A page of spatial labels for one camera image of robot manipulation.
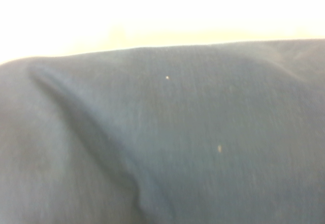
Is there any navy blue pillow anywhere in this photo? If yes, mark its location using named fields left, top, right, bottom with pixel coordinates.
left=0, top=39, right=325, bottom=224

